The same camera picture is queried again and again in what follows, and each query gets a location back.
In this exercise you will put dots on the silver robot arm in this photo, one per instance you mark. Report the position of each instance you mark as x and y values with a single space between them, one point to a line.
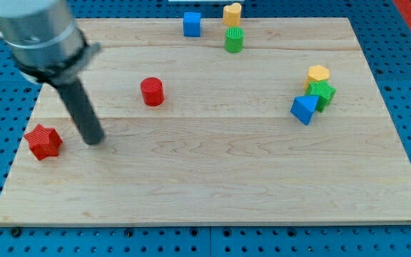
45 40

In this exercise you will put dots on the red cylinder block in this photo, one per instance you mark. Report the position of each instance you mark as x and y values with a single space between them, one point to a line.
152 91

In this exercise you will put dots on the light wooden board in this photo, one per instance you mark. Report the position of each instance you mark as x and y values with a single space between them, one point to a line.
223 149

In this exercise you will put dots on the green cylinder block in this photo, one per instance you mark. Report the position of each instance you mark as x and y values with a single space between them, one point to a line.
234 39

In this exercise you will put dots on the blue triangle block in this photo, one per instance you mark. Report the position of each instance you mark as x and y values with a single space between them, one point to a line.
304 107

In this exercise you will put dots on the blue cube block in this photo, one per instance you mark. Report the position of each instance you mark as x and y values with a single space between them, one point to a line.
192 24

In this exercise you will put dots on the yellow heart block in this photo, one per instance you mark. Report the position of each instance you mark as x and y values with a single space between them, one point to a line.
232 14

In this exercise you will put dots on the green star block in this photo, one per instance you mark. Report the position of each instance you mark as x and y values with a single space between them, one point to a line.
323 90

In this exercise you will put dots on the yellow hexagon block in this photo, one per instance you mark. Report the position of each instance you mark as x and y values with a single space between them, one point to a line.
316 73

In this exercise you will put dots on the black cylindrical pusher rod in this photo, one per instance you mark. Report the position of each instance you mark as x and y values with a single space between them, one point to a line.
76 101

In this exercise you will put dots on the red star block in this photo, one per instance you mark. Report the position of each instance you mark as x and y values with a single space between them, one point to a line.
43 142

